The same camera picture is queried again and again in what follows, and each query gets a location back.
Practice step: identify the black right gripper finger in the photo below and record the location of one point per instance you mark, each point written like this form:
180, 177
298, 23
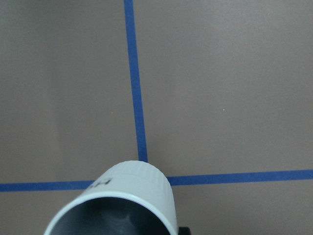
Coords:
184, 231

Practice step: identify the white mug grey inside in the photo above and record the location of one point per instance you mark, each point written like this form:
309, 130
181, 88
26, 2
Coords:
130, 198

